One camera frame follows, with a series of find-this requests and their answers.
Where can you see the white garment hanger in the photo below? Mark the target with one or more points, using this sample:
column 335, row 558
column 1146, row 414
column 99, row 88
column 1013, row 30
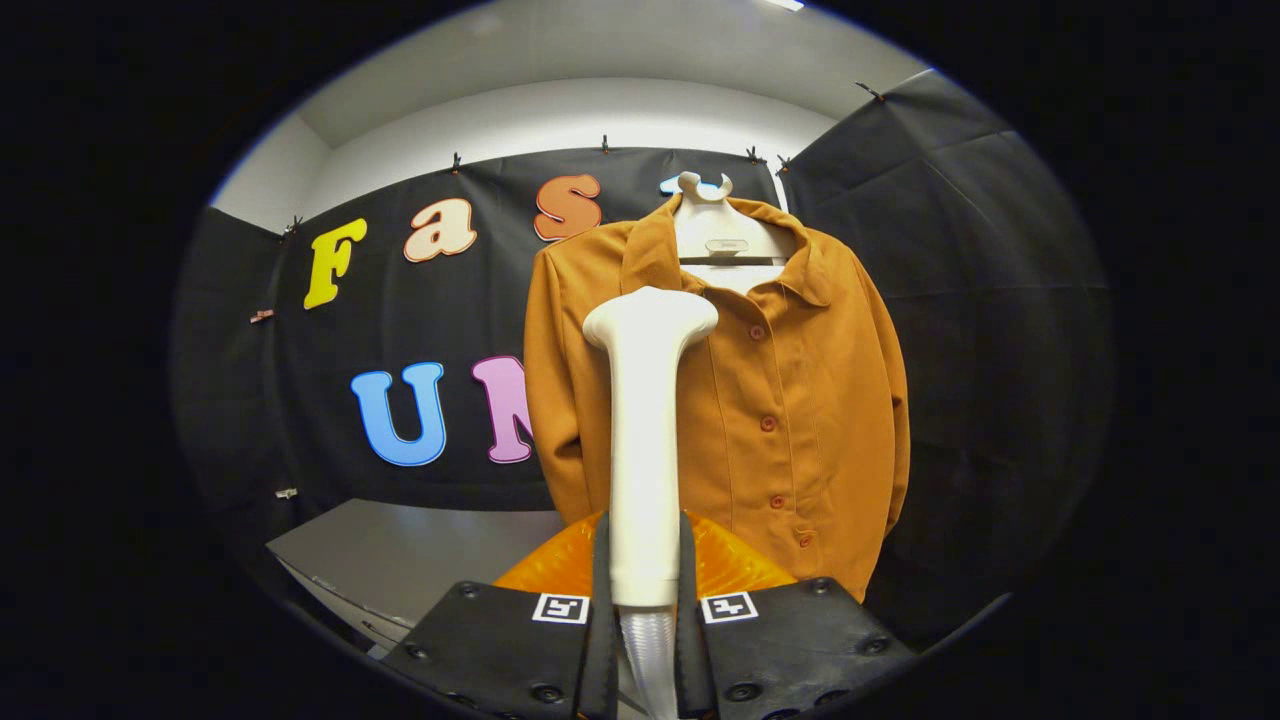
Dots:
column 720, row 225

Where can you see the grey cabinet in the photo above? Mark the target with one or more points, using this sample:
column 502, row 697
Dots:
column 420, row 550

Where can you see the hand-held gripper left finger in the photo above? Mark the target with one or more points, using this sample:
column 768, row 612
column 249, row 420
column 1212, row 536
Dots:
column 598, row 660

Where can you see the white garment steamer head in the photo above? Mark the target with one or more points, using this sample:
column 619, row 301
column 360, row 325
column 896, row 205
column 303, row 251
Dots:
column 645, row 450

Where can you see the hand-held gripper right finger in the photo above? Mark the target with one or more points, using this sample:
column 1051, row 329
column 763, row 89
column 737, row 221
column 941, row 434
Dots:
column 690, row 660

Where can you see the row of black clips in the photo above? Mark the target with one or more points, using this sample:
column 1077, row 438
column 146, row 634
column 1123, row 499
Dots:
column 456, row 163

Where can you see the orange button-up shirt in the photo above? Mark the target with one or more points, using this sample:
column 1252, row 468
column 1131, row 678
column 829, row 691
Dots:
column 800, row 400

